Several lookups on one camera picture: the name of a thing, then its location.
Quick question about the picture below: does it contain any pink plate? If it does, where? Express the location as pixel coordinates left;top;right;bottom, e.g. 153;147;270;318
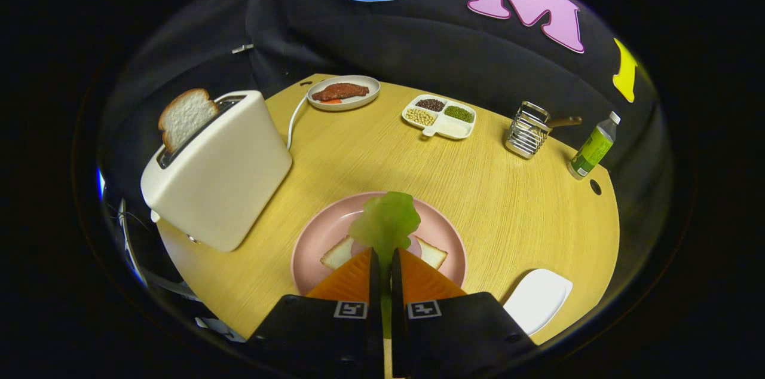
291;191;467;296

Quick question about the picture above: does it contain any heap of green beans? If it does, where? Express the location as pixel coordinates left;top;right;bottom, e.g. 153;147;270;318
444;105;475;124

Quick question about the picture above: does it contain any green label bottle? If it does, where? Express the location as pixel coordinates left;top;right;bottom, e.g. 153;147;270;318
567;111;622;181

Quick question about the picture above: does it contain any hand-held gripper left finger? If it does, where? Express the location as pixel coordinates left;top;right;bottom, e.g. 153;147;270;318
248;247;384;378

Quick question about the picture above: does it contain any metal wire utensil holder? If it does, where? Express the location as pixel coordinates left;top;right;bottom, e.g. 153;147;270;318
505;101;552;160

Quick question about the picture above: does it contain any toasted bread slice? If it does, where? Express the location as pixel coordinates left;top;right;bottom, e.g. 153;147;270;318
158;88;219;154

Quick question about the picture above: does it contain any white toaster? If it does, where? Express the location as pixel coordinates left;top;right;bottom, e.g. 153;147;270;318
140;90;293;252

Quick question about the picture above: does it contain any brown meat slice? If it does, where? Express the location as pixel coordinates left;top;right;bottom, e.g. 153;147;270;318
311;83;370;102

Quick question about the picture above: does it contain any white rounded rectangular plate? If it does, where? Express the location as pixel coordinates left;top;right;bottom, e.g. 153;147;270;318
503;268;573;337

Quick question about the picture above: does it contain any white bread slice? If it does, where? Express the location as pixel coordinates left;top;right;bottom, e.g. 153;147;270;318
320;234;448;272

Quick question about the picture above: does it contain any white divided dish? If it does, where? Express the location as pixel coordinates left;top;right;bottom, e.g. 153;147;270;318
402;94;477;140

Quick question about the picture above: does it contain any green lettuce leaf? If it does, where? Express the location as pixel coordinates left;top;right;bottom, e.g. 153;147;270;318
349;191;421;339

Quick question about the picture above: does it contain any heap of yellow beans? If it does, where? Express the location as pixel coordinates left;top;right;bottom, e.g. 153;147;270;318
405;108;436;127

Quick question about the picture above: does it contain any black backdrop cloth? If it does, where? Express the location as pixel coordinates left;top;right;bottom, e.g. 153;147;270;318
99;0;664;218

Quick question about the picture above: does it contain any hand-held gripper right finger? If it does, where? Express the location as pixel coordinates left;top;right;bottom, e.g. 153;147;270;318
391;249;537;378

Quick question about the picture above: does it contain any white round plate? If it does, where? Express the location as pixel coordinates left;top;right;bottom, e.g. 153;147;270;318
307;75;381;112

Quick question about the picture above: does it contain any white toaster cable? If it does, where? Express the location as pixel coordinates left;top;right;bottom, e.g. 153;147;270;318
286;94;308;151

